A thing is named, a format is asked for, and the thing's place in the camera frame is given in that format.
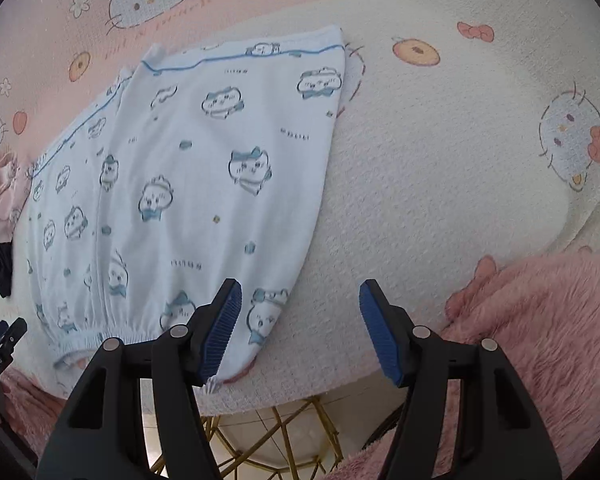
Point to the pink and cream printed blanket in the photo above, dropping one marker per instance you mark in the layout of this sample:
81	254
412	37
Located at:
430	185

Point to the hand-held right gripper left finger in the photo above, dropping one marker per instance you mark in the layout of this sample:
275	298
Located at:
222	331

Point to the pink printed garment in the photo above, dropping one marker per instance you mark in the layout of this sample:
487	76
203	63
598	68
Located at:
0	200

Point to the light blue printed pants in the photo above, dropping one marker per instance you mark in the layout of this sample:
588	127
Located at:
180	185

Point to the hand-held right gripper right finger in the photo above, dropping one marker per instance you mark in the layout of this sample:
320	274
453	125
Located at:
380	331

